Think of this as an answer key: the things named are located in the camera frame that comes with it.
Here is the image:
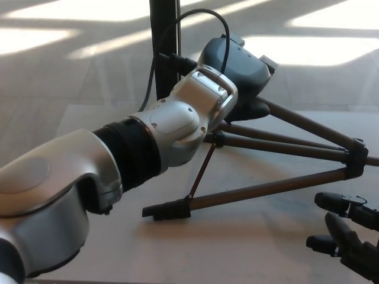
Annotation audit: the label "bronze tripod with black joints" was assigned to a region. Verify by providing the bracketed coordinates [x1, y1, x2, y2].
[142, 52, 379, 221]

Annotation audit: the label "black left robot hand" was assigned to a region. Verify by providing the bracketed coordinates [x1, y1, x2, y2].
[197, 34, 278, 124]

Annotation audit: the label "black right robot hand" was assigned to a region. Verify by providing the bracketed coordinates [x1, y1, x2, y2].
[306, 191, 379, 282]

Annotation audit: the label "black vertical pillar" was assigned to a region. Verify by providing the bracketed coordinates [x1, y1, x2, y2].
[149, 0, 182, 100]

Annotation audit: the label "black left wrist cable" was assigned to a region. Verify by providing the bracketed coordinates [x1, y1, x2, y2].
[139, 8, 232, 113]

